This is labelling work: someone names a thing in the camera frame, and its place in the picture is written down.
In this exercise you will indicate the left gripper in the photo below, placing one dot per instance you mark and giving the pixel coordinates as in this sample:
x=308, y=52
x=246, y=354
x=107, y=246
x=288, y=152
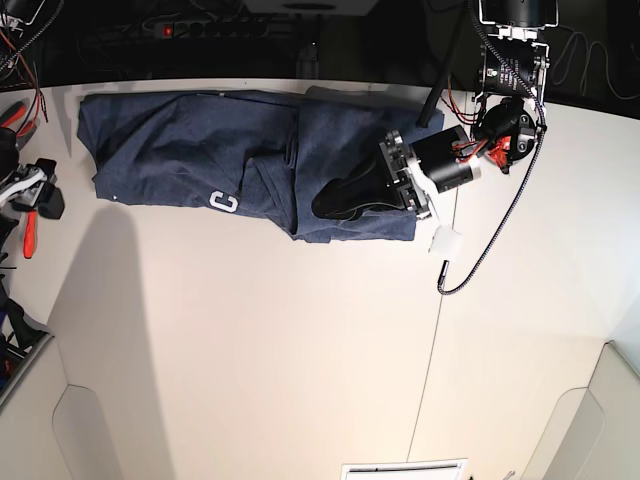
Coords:
x=391, y=180

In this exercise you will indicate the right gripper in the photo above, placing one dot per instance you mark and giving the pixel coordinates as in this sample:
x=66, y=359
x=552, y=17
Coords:
x=33, y=183

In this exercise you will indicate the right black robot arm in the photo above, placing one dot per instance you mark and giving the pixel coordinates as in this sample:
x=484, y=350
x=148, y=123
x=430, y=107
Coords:
x=23, y=23

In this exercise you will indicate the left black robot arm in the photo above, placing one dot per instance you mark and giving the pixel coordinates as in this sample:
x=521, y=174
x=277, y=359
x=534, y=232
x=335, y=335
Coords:
x=509, y=94

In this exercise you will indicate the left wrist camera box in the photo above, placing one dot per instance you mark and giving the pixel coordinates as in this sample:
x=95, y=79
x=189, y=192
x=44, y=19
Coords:
x=446, y=243

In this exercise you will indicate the orange handled pliers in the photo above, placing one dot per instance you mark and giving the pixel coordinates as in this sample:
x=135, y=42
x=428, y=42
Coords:
x=20, y=120

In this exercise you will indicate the dark blue t-shirt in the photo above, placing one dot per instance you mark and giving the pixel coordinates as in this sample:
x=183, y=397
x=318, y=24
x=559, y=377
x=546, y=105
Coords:
x=250, y=153

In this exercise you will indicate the white vent panel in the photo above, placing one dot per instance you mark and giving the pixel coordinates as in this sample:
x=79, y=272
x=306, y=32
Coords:
x=424, y=470

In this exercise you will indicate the orange handled screwdriver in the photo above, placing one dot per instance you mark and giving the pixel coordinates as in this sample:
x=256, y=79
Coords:
x=30, y=235

